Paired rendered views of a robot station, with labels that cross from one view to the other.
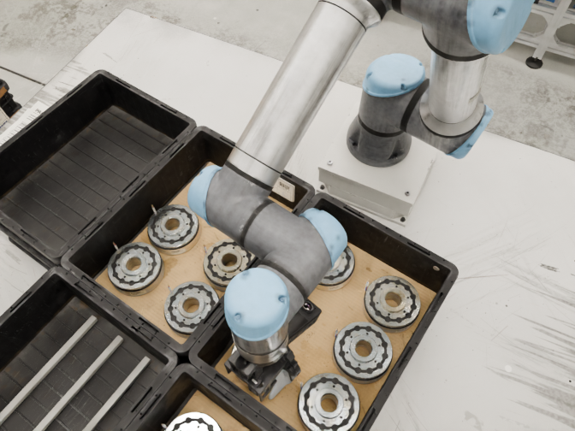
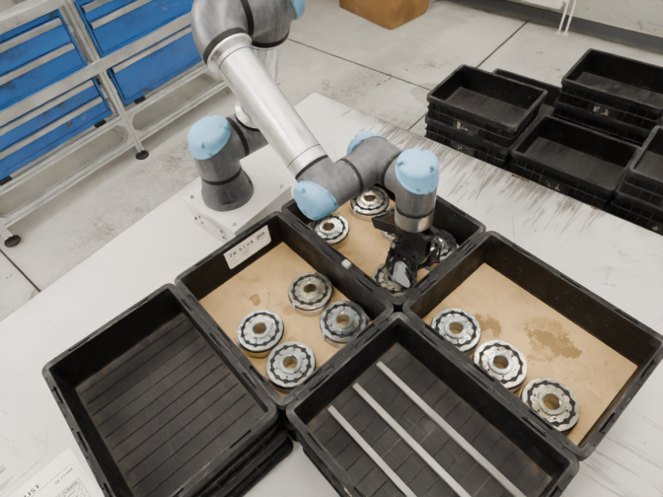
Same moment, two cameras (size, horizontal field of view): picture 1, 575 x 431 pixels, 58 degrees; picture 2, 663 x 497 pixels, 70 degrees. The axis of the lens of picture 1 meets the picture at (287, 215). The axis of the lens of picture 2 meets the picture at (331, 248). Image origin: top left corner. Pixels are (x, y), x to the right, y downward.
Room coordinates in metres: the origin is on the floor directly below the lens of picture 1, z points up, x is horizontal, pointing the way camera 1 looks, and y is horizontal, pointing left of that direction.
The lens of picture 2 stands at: (0.20, 0.68, 1.75)
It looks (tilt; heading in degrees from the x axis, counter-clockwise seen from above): 51 degrees down; 288
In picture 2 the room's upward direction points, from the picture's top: 7 degrees counter-clockwise
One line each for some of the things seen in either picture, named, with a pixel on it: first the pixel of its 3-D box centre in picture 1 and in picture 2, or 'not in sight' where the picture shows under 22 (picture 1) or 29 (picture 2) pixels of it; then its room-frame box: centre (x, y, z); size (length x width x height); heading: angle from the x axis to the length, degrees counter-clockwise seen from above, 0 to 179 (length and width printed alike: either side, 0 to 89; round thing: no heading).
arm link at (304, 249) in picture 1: (294, 247); (371, 162); (0.32, -0.01, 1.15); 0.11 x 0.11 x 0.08; 52
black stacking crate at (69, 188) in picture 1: (91, 170); (165, 400); (0.67, 0.42, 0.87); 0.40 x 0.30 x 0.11; 144
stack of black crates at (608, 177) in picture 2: not in sight; (562, 180); (-0.32, -0.94, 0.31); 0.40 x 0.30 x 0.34; 152
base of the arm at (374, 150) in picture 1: (381, 127); (224, 180); (0.79, -0.22, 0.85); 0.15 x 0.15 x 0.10
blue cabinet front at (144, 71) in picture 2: not in sight; (159, 29); (1.74, -1.57, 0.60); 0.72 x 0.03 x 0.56; 62
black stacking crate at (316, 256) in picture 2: (198, 240); (283, 309); (0.49, 0.18, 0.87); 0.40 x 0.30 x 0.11; 144
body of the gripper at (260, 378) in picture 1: (260, 355); (414, 242); (0.23, 0.04, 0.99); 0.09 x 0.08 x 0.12; 140
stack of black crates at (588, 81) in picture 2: not in sight; (604, 121); (-0.51, -1.29, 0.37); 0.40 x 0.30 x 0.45; 152
